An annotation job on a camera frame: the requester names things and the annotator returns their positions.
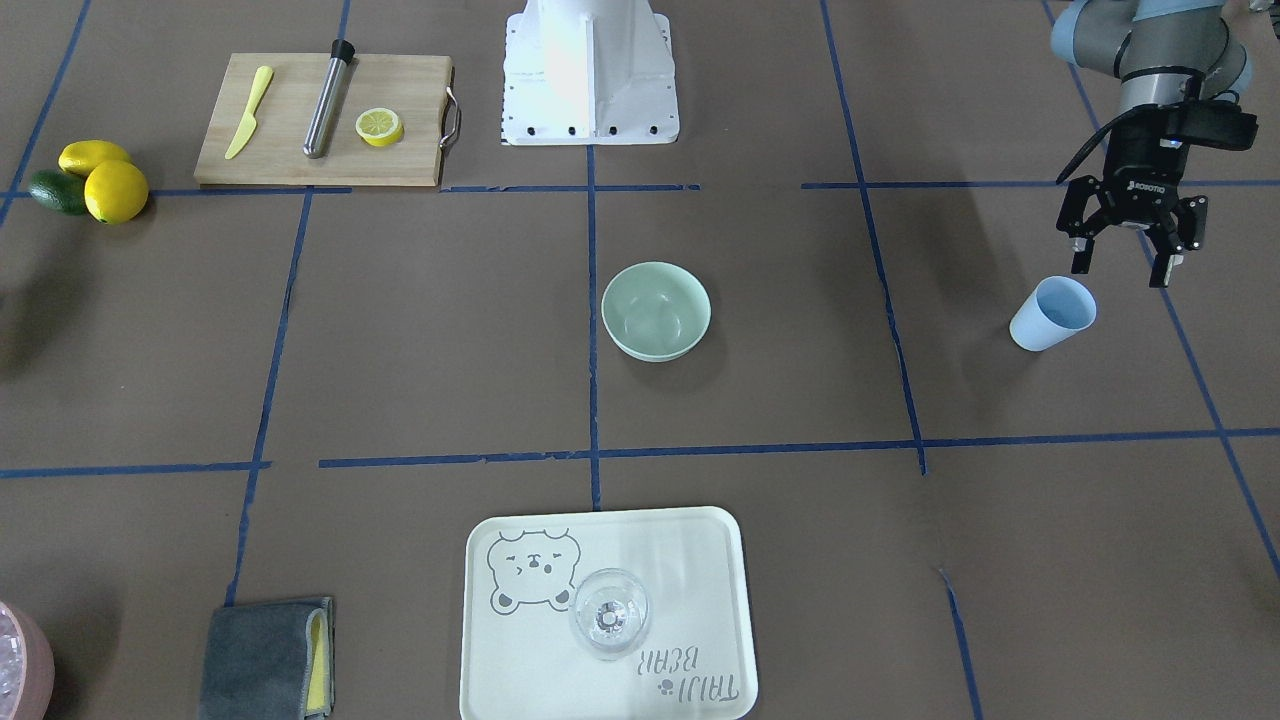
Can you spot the yellow plastic knife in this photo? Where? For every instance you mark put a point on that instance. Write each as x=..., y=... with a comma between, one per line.
x=248, y=122

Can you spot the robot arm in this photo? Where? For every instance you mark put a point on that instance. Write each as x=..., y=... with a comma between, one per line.
x=1181, y=75

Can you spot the lemon half slice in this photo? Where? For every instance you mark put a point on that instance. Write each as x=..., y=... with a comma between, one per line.
x=379, y=127

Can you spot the green ceramic bowl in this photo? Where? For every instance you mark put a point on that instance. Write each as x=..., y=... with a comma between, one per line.
x=655, y=312

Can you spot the light blue plastic cup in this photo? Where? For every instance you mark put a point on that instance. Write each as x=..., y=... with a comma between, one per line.
x=1054, y=311

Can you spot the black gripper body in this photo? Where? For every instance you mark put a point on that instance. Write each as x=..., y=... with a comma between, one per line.
x=1134, y=166

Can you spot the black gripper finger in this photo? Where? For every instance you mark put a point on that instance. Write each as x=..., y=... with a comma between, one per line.
x=1168, y=250
x=1082, y=244

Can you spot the cream bear serving tray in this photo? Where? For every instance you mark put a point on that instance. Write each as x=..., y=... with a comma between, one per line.
x=520, y=659

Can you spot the green lime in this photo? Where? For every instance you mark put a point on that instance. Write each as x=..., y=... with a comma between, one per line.
x=59, y=191

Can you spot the grey folded cloth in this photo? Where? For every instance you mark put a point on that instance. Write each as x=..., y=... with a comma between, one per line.
x=270, y=660

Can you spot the clear wine glass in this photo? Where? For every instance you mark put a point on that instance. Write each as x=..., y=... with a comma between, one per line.
x=610, y=613

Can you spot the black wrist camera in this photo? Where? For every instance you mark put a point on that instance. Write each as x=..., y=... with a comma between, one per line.
x=1215, y=124

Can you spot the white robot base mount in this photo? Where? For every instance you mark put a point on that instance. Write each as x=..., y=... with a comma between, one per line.
x=589, y=73

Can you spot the pink bowl of ice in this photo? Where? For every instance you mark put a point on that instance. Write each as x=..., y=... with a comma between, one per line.
x=27, y=666

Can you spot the whole yellow lemon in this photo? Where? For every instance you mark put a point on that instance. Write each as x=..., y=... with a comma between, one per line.
x=115, y=192

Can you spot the steel muddler black tip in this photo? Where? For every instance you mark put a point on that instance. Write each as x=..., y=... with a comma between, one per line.
x=319, y=131

